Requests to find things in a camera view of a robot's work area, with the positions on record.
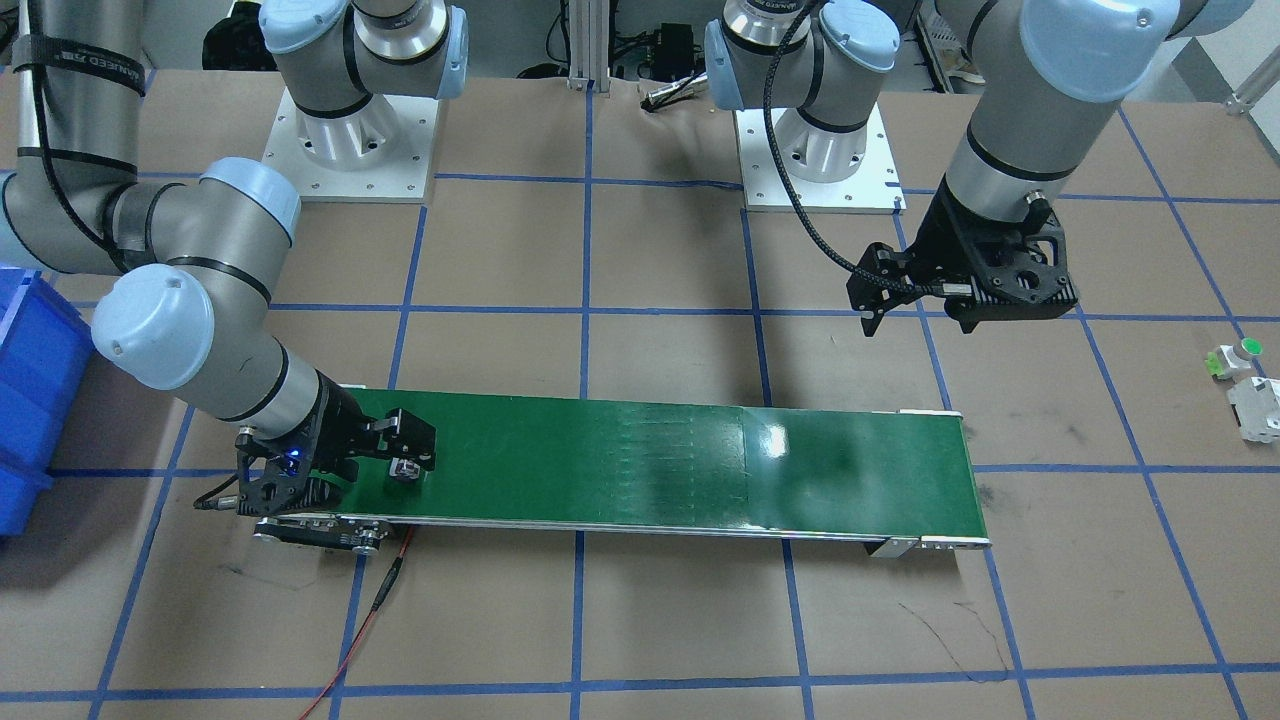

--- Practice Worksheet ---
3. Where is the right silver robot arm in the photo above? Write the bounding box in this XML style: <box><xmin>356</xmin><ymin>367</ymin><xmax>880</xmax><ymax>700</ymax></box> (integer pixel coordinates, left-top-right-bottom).
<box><xmin>3</xmin><ymin>1</ymin><xmax>436</xmax><ymax>518</ymax></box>

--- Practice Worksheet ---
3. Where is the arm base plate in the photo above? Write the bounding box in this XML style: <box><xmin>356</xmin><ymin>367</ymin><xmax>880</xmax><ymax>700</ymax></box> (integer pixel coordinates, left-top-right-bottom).
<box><xmin>261</xmin><ymin>91</ymin><xmax>442</xmax><ymax>204</ymax></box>
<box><xmin>735</xmin><ymin>105</ymin><xmax>908</xmax><ymax>214</ymax></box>

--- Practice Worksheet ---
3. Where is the white grey electrical module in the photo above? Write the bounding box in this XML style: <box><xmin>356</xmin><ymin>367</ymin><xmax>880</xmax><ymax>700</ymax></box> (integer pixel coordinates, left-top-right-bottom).
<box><xmin>1226</xmin><ymin>377</ymin><xmax>1279</xmax><ymax>445</ymax></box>

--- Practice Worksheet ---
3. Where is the green conveyor belt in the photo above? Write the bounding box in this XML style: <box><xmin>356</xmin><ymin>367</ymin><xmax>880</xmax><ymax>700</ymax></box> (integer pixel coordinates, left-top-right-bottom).
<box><xmin>255</xmin><ymin>389</ymin><xmax>991</xmax><ymax>557</ymax></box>

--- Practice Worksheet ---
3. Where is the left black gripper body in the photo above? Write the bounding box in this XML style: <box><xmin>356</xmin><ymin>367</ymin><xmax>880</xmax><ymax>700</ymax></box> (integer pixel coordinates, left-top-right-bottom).
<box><xmin>908</xmin><ymin>184</ymin><xmax>1079</xmax><ymax>333</ymax></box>

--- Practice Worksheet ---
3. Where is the aluminium frame post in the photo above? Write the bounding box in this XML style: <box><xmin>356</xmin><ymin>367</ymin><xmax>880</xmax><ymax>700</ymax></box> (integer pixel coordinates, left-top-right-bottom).
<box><xmin>566</xmin><ymin>0</ymin><xmax>613</xmax><ymax>94</ymax></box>

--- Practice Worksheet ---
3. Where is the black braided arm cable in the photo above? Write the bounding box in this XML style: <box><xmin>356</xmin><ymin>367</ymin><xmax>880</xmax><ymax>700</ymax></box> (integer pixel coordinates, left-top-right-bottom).
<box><xmin>762</xmin><ymin>0</ymin><xmax>977</xmax><ymax>299</ymax></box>

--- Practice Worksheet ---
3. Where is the blue plastic bin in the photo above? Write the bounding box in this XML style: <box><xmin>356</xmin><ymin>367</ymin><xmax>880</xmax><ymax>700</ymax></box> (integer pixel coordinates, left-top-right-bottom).
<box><xmin>1</xmin><ymin>268</ymin><xmax>93</xmax><ymax>536</ymax></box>

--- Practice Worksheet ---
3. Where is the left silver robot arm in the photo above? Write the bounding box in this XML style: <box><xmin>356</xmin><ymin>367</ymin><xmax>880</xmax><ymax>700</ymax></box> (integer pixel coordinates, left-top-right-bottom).
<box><xmin>704</xmin><ymin>1</ymin><xmax>1251</xmax><ymax>336</ymax></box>

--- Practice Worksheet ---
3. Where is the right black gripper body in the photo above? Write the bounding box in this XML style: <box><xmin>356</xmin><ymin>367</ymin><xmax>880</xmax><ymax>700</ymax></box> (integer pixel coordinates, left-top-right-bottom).
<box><xmin>236</xmin><ymin>375</ymin><xmax>378</xmax><ymax>518</ymax></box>

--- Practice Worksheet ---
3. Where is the green button switch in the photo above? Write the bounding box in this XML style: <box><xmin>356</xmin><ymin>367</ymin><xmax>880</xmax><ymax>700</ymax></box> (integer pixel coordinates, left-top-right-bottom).
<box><xmin>1204</xmin><ymin>337</ymin><xmax>1265</xmax><ymax>380</ymax></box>

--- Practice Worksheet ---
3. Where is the red black conveyor wire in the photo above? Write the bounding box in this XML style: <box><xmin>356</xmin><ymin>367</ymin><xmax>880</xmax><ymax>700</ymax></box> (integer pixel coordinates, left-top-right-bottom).
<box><xmin>298</xmin><ymin>525</ymin><xmax>419</xmax><ymax>720</ymax></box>

